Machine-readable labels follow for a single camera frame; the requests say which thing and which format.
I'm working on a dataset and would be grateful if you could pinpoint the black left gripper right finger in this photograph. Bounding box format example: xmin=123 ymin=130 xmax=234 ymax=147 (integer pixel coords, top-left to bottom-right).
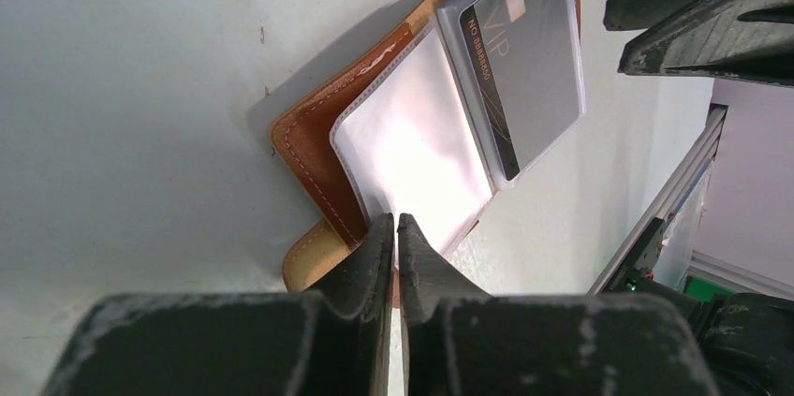
xmin=397 ymin=213 xmax=718 ymax=395

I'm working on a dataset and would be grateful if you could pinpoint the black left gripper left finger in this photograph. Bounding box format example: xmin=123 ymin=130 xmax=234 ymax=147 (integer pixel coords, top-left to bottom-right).
xmin=43 ymin=213 xmax=394 ymax=395

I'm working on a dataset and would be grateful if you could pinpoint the black VIP card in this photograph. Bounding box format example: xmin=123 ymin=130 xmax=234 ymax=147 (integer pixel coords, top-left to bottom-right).
xmin=459 ymin=0 xmax=582 ymax=183

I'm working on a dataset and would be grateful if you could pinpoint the brown leather card holder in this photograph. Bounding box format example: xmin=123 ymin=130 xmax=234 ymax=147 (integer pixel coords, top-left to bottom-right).
xmin=270 ymin=0 xmax=586 ymax=291

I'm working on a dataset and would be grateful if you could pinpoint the aluminium frame rail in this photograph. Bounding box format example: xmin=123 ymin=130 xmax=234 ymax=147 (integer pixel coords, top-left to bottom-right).
xmin=588 ymin=104 xmax=728 ymax=294

